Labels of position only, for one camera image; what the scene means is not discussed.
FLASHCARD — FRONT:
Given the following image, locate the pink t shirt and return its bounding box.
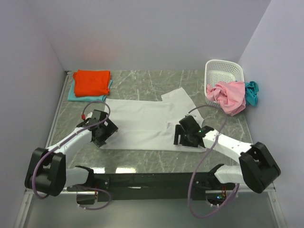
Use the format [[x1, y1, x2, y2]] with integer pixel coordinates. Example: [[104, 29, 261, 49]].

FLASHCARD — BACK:
[[206, 81, 246, 116]]

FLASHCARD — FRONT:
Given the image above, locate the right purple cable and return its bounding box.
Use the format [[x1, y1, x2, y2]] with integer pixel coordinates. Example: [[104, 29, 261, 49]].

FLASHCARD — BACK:
[[187, 105, 240, 219]]

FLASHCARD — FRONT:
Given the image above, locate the teal t shirt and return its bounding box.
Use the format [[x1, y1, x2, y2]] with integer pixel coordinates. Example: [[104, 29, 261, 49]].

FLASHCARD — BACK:
[[245, 81, 259, 107]]

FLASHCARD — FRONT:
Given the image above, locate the folded orange t shirt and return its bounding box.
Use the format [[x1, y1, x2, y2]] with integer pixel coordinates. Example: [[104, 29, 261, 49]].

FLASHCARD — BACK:
[[73, 70, 111, 97]]

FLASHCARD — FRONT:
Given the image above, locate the white t shirt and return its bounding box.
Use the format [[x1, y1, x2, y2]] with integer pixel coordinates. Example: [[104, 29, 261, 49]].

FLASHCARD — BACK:
[[101, 88, 204, 152]]

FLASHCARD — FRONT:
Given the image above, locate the folded light blue t shirt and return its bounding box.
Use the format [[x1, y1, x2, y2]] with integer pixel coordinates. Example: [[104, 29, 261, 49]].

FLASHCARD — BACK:
[[67, 80, 107, 102]]

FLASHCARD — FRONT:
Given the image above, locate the black base crossbar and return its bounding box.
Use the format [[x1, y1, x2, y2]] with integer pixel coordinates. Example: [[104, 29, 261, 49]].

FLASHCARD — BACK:
[[67, 172, 235, 200]]

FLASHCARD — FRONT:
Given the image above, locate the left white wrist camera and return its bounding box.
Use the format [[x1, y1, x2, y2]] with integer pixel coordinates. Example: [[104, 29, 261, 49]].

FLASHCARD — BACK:
[[81, 112, 93, 122]]

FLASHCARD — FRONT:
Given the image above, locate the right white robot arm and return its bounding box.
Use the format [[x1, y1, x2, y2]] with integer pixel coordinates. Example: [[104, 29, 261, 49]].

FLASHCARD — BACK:
[[173, 115, 281, 193]]

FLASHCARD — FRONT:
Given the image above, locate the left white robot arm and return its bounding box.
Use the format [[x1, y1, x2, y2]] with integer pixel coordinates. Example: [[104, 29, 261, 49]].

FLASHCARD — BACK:
[[25, 110, 118, 196]]

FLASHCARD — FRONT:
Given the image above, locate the white plastic laundry basket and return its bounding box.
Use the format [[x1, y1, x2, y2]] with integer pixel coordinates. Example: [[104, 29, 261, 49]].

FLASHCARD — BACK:
[[204, 59, 245, 107]]

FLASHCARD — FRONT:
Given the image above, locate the aluminium frame rail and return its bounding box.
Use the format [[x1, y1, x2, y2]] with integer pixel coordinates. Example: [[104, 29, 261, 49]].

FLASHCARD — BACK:
[[25, 187, 95, 196]]

